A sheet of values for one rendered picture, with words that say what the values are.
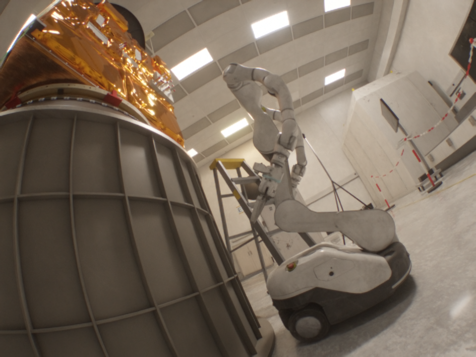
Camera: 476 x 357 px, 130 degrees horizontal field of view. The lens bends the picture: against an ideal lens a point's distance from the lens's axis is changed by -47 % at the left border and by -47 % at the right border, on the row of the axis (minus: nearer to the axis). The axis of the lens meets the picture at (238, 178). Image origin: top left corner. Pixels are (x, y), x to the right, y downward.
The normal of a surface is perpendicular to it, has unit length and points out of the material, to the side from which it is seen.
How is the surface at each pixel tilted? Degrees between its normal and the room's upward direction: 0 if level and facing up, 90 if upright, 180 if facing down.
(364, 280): 90
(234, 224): 90
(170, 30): 180
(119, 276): 90
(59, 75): 180
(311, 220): 87
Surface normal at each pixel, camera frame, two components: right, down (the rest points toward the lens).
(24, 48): 0.39, 0.84
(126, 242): 0.70, -0.54
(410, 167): -0.30, -0.28
